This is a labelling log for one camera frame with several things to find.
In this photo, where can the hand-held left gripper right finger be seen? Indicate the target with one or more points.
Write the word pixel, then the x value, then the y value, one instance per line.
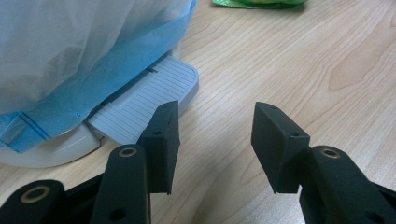
pixel 280 146

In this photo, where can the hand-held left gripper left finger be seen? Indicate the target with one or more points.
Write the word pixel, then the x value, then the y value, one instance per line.
pixel 162 149

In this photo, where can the white pedal trash bin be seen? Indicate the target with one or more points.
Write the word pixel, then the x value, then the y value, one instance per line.
pixel 146 102

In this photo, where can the translucent blue-edged trash bag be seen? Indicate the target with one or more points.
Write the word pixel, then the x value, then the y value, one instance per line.
pixel 62 53

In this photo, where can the green plastic wrapper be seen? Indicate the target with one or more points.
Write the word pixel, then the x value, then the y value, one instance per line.
pixel 255 3

